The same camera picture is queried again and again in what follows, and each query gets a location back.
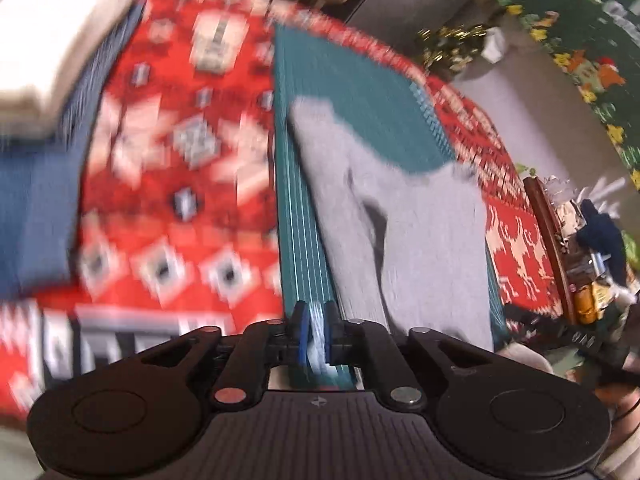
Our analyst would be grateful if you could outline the grey polo shirt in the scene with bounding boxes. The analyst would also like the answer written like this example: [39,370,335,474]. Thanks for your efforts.
[288,96,494,350]

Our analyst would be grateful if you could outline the green cutting mat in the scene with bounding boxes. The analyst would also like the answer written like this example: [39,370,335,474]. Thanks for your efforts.
[273,25,508,351]

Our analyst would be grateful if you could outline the folded blue jeans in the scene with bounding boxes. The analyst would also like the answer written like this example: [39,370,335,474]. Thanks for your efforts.
[1,2,144,300]

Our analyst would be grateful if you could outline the dark blue cloth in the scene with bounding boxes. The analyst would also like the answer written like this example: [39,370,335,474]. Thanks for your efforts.
[576,200,627,286]

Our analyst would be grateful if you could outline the red patterned Christmas tablecloth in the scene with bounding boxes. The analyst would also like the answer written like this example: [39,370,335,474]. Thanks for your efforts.
[1,0,560,425]

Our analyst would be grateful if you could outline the gold tinsel decoration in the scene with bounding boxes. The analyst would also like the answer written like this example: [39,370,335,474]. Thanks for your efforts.
[416,24,488,74]

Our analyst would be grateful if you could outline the green Merry Christmas rug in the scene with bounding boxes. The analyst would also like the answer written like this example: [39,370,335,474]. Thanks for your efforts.
[496,0,639,185]

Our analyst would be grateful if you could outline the folded cream white garment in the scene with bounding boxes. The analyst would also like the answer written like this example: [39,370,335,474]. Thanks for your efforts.
[1,0,134,140]

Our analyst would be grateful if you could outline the brown wooden bench edge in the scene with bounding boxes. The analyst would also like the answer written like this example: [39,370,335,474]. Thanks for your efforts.
[523,177,578,325]

